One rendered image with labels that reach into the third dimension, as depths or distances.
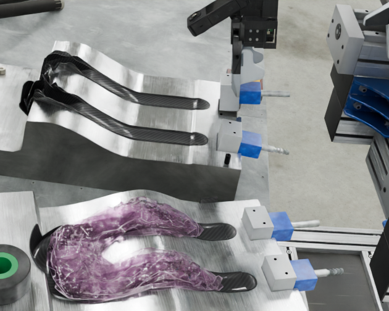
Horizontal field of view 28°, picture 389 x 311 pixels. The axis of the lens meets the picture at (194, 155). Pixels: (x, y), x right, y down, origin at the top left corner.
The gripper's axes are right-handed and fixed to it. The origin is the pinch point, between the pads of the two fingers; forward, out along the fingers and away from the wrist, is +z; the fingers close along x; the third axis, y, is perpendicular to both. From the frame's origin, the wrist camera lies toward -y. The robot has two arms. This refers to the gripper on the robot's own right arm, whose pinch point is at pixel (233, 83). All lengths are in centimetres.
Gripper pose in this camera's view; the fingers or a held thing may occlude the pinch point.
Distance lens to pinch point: 145.3
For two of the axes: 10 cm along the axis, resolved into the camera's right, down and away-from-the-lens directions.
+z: -0.1, 8.5, 5.2
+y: 10.0, 0.2, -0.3
